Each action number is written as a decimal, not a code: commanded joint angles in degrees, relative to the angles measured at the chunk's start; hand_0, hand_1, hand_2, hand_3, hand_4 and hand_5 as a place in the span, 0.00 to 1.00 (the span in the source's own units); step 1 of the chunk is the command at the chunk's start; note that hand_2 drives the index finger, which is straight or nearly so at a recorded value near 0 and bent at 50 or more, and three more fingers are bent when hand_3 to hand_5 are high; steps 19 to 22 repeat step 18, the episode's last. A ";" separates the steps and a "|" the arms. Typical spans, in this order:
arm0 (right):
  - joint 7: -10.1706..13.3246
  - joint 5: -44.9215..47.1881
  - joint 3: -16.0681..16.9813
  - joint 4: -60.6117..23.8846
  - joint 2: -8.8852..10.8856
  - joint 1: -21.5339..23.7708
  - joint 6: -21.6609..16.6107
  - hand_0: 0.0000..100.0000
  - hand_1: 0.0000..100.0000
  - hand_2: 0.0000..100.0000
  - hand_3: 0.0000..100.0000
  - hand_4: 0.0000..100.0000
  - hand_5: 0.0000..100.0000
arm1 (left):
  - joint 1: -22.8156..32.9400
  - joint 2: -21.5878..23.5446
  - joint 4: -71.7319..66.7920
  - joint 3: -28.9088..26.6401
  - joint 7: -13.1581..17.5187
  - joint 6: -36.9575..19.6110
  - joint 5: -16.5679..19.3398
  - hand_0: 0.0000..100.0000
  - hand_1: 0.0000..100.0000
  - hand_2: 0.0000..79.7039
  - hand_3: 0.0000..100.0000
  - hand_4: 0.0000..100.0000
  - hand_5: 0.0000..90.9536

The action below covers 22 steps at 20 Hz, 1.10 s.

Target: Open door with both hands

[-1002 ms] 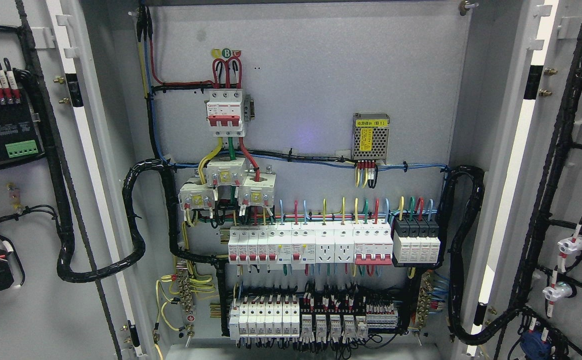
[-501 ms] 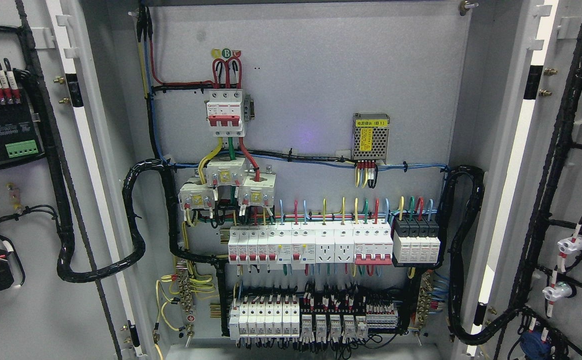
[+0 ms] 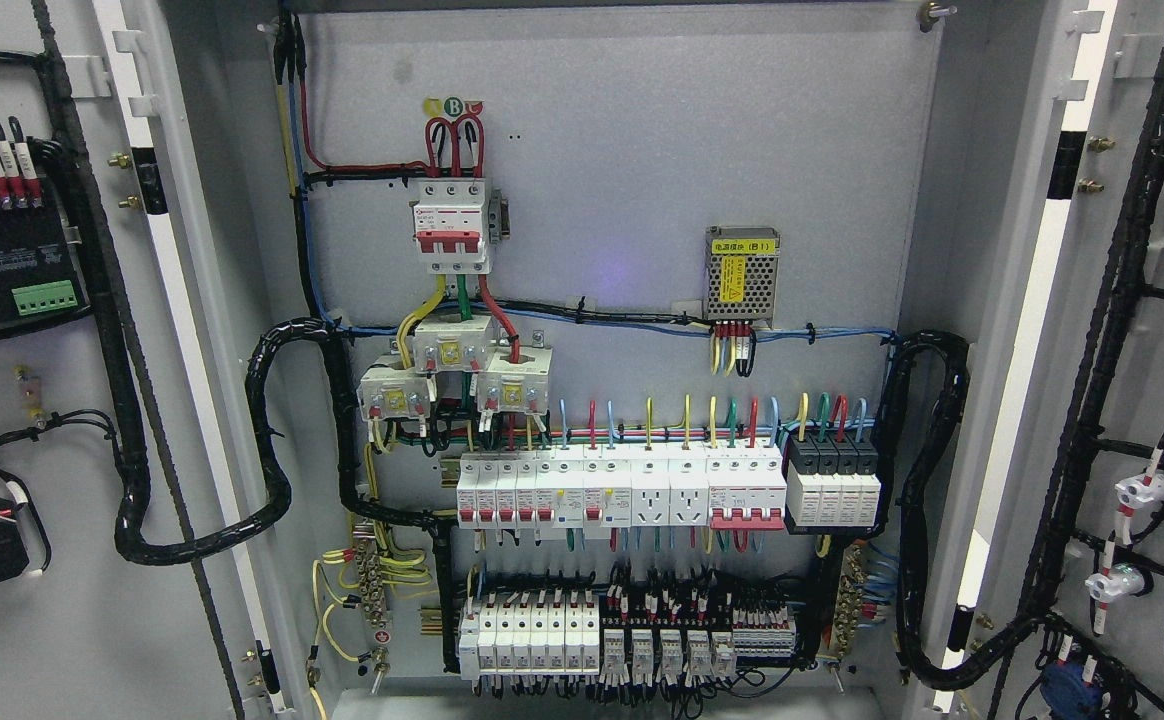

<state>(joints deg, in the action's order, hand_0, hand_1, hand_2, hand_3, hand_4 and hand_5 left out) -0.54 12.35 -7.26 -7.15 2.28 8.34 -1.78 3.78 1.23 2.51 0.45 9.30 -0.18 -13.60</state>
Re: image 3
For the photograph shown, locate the black white surge protector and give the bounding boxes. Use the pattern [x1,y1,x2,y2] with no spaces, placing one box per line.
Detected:
[785,434,882,536]

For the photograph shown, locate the grey cabinet door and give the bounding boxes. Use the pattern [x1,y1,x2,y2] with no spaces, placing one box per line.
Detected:
[892,1,1164,719]
[0,1,271,719]

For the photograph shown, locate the black corrugated cable conduit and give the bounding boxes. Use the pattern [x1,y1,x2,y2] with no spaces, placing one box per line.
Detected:
[876,330,1043,691]

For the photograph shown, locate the white lower breaker row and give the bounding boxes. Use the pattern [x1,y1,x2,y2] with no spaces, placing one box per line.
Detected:
[457,589,602,684]

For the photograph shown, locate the black digital power meter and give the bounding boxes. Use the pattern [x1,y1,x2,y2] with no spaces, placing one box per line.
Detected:
[0,188,87,323]

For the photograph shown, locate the white red main breaker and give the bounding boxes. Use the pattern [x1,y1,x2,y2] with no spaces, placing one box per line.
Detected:
[410,178,509,275]

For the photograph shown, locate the white socket breaker row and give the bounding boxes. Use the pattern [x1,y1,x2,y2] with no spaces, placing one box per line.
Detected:
[457,443,787,539]

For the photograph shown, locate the white current transformers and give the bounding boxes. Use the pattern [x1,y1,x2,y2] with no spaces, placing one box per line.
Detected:
[359,314,553,423]

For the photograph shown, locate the black left cable conduit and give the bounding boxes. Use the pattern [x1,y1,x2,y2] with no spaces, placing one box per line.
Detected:
[37,138,359,566]

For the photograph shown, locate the metal mesh power supply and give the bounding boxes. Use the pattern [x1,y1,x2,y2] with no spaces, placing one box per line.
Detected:
[704,224,780,322]

